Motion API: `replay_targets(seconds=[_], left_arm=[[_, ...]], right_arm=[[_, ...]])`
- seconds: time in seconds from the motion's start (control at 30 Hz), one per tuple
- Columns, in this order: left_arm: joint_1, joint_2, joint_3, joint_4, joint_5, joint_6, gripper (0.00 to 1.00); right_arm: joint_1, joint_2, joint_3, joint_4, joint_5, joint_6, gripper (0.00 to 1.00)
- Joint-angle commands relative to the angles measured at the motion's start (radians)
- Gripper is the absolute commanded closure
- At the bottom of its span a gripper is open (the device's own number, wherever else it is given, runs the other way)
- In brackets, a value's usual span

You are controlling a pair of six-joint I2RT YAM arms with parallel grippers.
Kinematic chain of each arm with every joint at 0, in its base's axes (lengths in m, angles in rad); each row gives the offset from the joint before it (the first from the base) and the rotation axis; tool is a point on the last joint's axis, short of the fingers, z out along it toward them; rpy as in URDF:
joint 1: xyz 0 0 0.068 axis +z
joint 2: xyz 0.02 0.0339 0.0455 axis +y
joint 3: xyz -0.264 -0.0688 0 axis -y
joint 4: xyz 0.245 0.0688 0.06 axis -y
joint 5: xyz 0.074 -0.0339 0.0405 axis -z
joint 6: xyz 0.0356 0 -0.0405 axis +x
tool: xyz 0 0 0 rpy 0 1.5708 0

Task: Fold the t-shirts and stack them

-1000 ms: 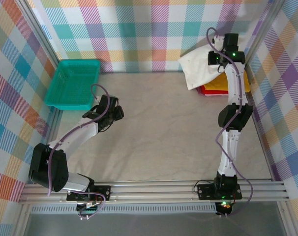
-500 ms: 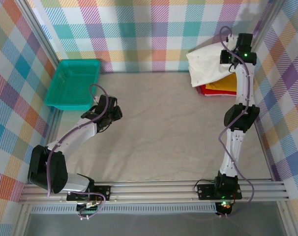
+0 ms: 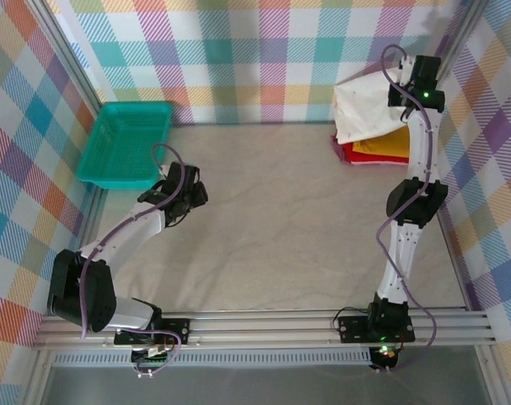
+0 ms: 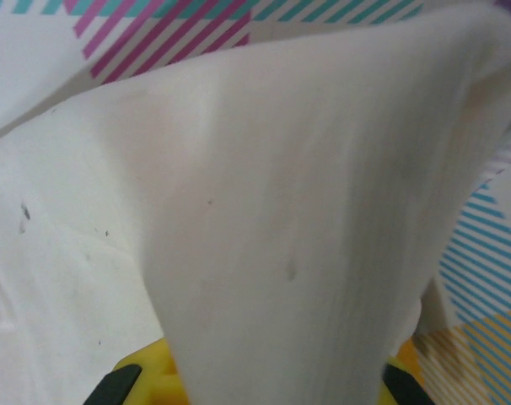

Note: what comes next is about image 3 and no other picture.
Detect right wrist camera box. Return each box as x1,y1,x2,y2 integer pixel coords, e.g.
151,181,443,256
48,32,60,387
398,58,415,84

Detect left aluminium frame post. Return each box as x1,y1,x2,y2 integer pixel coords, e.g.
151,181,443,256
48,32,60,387
25,0,105,113

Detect pink folded t-shirt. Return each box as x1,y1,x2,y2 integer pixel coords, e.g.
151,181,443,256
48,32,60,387
350,156,411,168

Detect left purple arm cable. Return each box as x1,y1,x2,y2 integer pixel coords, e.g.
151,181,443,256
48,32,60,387
80,143,185,379

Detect red folded t-shirt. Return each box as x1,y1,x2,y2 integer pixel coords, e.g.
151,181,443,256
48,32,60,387
331,134,411,166

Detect right aluminium side rail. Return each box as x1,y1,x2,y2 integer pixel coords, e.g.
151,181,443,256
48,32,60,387
419,113,471,311

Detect controller board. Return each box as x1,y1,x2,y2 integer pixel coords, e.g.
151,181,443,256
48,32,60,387
131,343,172,373
371,343,402,370

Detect left controller board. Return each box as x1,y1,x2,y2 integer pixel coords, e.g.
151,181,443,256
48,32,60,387
131,343,172,373

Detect white t-shirt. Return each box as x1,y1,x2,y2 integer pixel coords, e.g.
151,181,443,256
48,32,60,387
333,69,412,145

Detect right controller board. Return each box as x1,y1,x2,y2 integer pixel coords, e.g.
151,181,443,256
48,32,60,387
371,343,402,370

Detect grey slotted cable duct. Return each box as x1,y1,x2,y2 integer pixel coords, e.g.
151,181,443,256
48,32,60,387
52,348,374,368

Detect aluminium frame post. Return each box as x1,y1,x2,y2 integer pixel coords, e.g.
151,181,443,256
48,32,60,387
411,0,491,119
25,0,105,113

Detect right aluminium frame post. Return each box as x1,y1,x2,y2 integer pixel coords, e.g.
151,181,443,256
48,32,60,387
411,0,491,119

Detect teal plastic basket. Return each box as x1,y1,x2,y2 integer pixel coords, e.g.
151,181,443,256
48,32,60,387
77,102,174,191

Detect aluminium base rail beam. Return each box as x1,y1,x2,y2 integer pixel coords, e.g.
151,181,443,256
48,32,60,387
31,310,497,351

